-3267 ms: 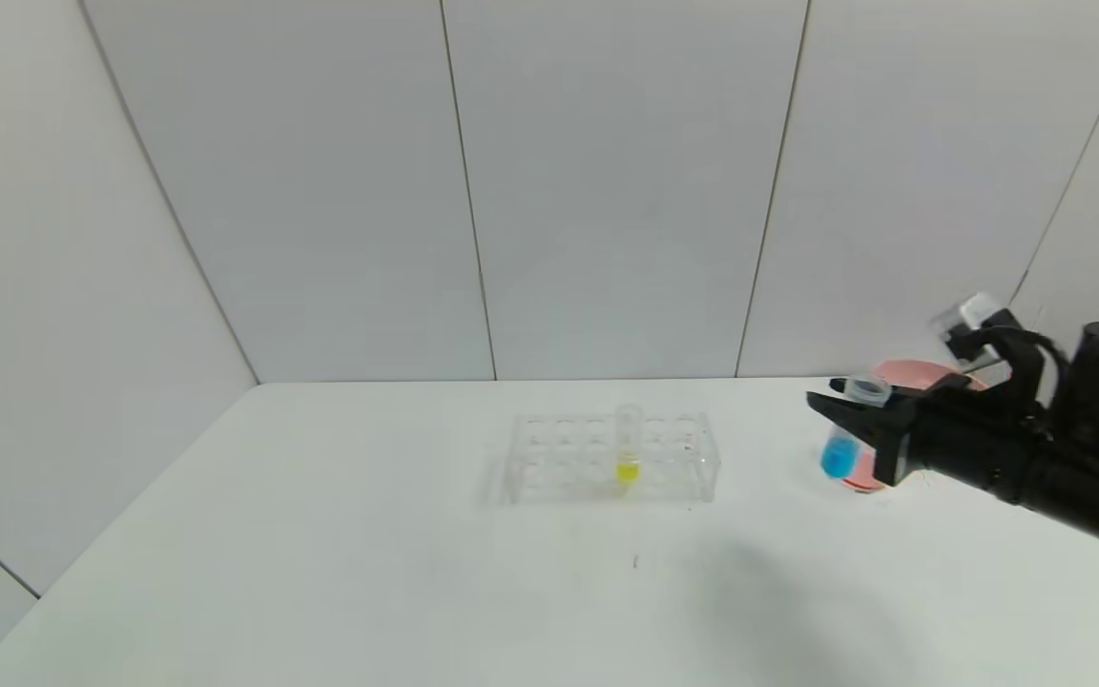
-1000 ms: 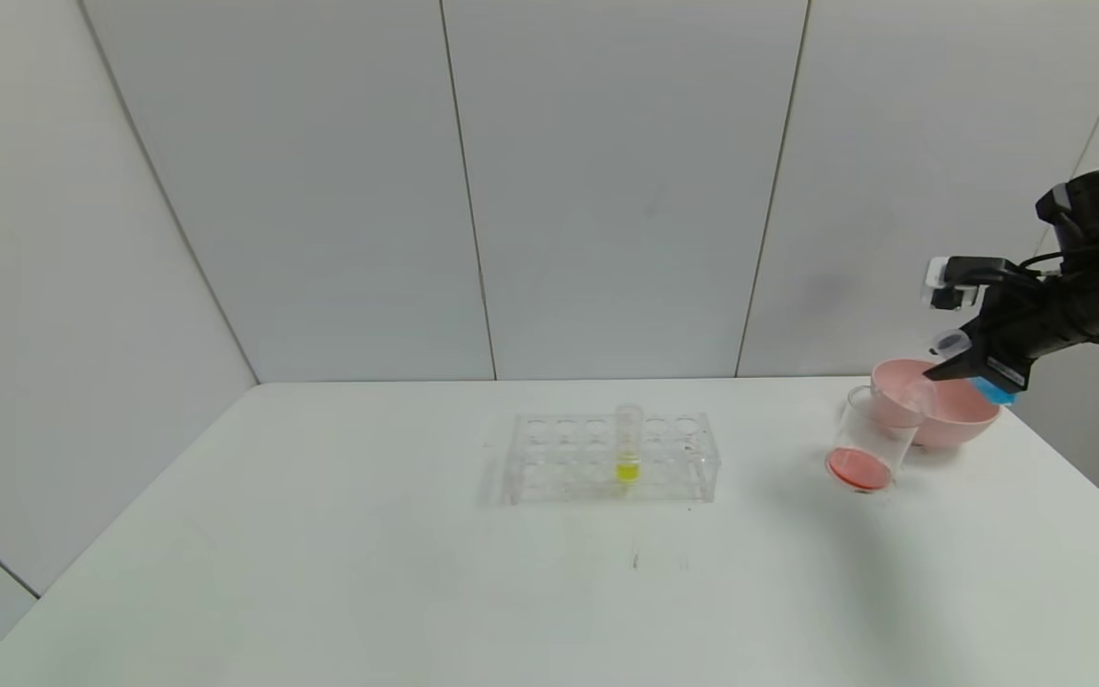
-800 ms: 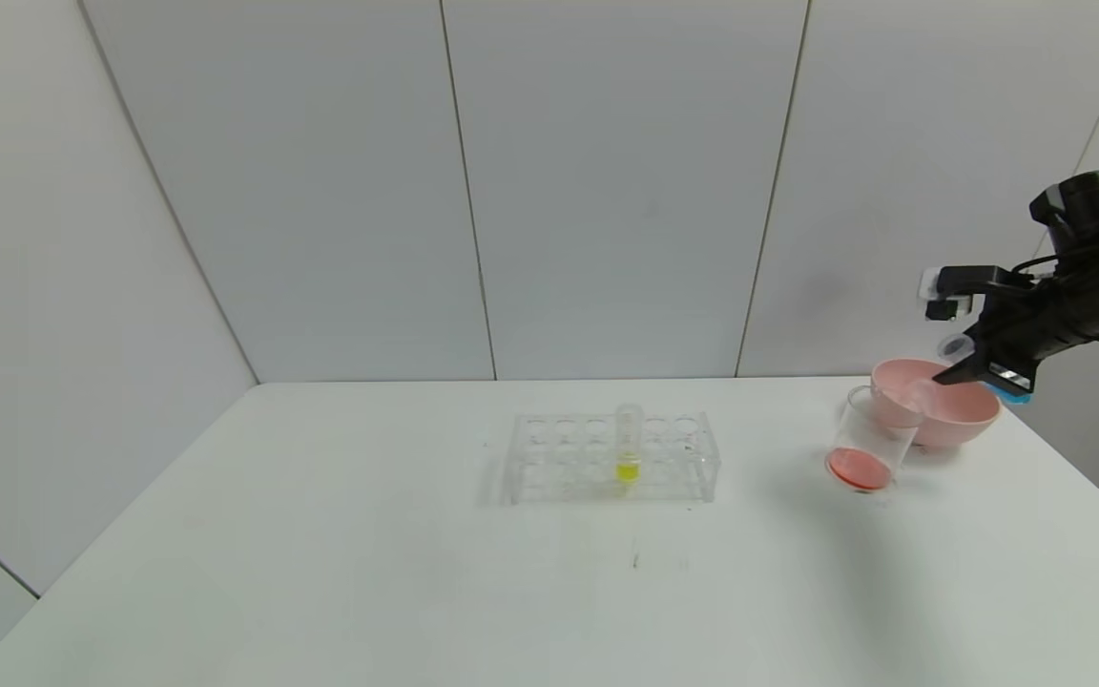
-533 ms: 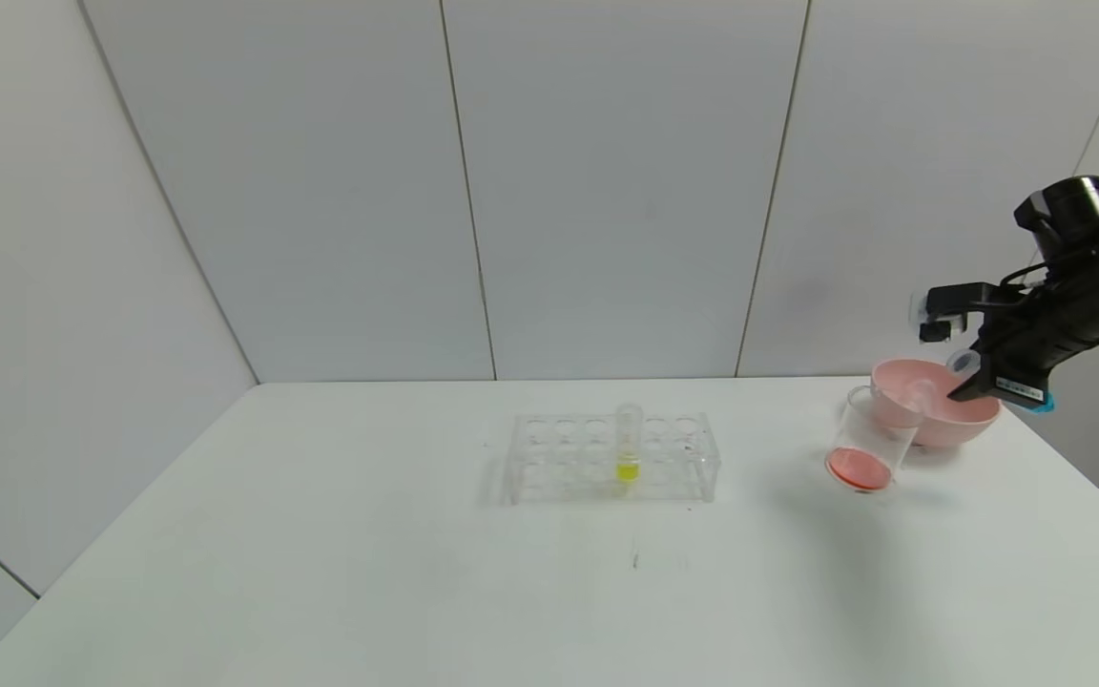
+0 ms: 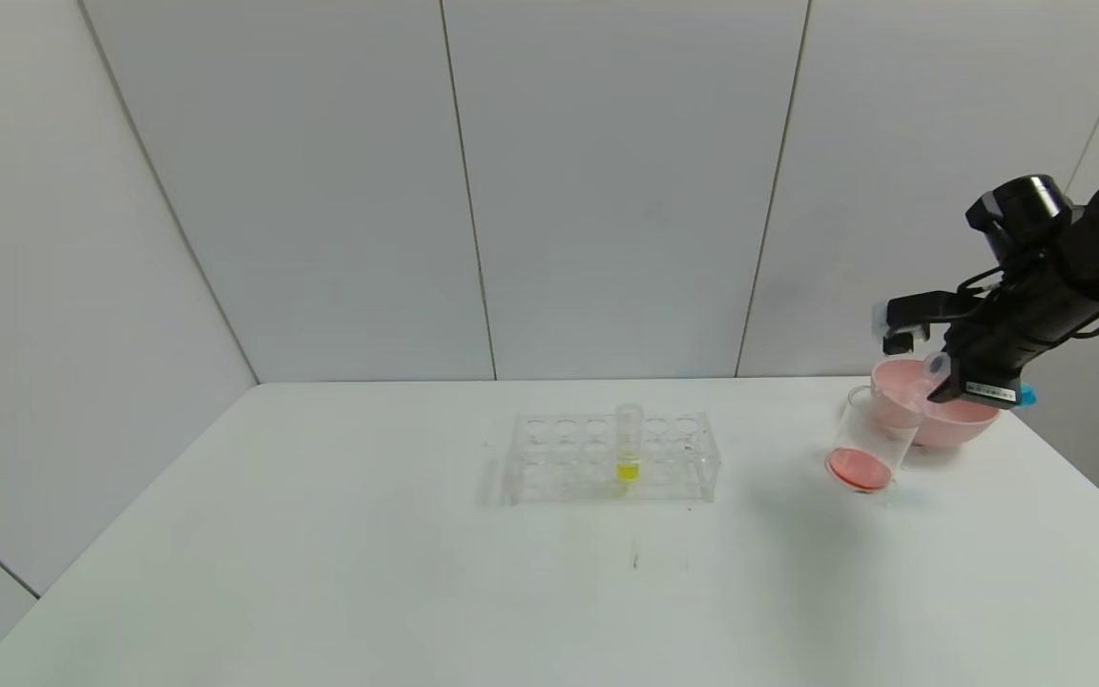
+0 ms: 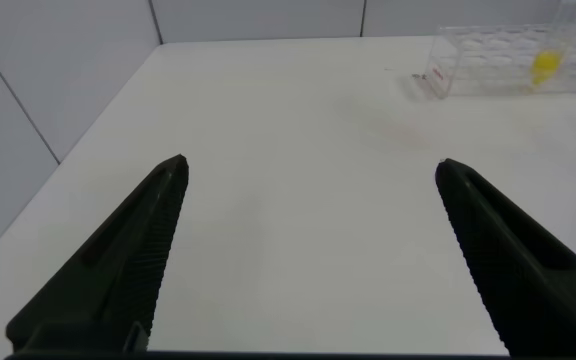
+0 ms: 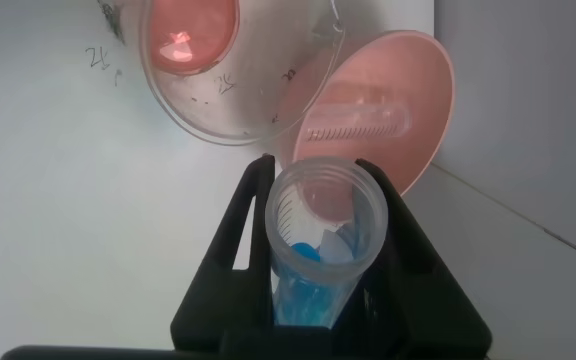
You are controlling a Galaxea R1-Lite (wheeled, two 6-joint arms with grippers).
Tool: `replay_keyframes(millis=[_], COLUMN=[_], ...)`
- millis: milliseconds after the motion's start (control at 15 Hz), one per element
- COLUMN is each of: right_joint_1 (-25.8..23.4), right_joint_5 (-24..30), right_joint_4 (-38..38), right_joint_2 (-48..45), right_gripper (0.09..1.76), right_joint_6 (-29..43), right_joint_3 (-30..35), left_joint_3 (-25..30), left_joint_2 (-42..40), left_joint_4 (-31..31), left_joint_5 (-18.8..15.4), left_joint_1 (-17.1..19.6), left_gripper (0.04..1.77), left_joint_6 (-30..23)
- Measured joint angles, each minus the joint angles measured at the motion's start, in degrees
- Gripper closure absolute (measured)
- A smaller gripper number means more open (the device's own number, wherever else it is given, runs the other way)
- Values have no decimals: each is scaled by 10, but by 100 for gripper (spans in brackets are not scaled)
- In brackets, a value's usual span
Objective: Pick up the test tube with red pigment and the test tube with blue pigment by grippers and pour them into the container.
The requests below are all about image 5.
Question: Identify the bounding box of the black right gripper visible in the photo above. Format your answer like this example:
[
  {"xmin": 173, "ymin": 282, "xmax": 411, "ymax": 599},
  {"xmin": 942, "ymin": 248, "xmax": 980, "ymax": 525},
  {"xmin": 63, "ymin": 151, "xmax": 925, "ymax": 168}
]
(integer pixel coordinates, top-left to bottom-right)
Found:
[{"xmin": 926, "ymin": 299, "xmax": 1099, "ymax": 410}]

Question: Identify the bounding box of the blue pigment test tube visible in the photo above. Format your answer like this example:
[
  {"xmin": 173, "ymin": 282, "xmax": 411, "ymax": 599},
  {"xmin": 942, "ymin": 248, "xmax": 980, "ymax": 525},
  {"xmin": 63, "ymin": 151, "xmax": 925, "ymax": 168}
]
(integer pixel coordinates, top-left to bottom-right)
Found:
[{"xmin": 924, "ymin": 351, "xmax": 1039, "ymax": 407}]

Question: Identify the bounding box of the red pigment test tube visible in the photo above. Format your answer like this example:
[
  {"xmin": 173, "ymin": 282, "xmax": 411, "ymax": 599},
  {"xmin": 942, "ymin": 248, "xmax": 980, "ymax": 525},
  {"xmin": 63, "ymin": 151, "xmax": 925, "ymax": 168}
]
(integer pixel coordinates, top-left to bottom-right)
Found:
[{"xmin": 898, "ymin": 378, "xmax": 936, "ymax": 419}]

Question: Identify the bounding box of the yellow pigment test tube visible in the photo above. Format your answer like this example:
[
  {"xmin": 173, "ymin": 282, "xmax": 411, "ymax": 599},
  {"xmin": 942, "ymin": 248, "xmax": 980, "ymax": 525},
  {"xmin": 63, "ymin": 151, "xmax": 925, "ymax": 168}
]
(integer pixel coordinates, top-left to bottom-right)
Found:
[{"xmin": 614, "ymin": 402, "xmax": 645, "ymax": 497}]

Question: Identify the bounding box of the clear plastic test tube rack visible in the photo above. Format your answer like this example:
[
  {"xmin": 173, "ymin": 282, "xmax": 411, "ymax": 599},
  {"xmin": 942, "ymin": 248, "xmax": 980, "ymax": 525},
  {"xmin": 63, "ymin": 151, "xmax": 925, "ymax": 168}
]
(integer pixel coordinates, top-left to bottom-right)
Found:
[{"xmin": 504, "ymin": 411, "xmax": 723, "ymax": 506}]

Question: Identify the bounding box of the pink bowl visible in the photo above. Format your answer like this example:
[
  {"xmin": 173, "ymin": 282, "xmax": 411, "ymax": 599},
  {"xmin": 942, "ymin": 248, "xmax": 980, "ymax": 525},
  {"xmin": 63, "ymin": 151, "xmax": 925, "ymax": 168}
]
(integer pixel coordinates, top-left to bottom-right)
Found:
[{"xmin": 871, "ymin": 359, "xmax": 1002, "ymax": 449}]

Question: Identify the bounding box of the clear plastic beaker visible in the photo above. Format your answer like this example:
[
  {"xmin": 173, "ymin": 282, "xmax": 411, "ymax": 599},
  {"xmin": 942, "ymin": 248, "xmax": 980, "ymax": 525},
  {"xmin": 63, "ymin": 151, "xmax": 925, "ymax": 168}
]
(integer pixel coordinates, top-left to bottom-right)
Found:
[{"xmin": 824, "ymin": 385, "xmax": 923, "ymax": 493}]

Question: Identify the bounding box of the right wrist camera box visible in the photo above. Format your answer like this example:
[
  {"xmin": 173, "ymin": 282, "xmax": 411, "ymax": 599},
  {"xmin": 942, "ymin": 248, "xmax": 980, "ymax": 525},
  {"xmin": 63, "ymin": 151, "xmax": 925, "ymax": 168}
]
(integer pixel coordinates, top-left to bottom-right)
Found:
[{"xmin": 872, "ymin": 291, "xmax": 966, "ymax": 356}]

